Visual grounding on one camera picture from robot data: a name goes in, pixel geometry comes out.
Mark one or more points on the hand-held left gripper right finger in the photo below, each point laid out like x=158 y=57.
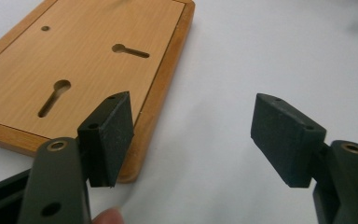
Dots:
x=287 y=140

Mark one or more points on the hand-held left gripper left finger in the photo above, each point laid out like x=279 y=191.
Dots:
x=108 y=143

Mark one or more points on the wooden picture frame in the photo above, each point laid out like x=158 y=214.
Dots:
x=84 y=71

